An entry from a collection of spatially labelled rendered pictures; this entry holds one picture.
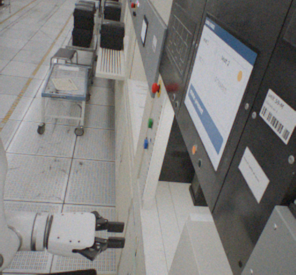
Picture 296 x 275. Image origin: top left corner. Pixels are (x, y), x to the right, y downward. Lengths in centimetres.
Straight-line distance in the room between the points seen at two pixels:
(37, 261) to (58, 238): 149
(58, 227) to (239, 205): 43
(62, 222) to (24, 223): 8
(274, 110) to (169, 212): 98
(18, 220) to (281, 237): 55
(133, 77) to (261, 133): 225
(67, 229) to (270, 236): 48
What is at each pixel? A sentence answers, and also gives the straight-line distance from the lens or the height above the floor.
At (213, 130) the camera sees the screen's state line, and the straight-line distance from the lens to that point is 58.
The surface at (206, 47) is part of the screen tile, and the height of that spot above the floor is 163.
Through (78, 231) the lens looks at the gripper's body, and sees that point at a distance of 75.
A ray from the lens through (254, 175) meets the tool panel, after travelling 44.
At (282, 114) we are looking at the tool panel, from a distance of 40.
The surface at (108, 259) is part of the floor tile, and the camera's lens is 224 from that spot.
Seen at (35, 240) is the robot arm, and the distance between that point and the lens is 75.
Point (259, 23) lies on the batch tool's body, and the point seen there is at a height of 172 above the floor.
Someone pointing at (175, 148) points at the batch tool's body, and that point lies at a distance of 137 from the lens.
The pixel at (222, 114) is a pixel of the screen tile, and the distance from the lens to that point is 56.
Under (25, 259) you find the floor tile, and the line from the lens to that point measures 224.
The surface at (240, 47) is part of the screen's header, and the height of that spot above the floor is 167.
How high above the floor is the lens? 178
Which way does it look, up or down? 29 degrees down
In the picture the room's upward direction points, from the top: 11 degrees clockwise
